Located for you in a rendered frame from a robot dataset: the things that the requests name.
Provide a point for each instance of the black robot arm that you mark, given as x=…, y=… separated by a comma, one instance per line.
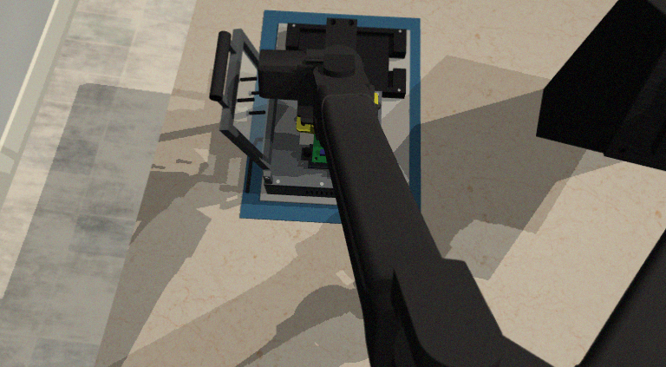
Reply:
x=442, y=317

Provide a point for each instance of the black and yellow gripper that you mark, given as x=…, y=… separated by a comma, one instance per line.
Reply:
x=305, y=115

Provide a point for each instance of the green circuit board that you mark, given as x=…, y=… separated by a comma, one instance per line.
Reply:
x=318, y=152

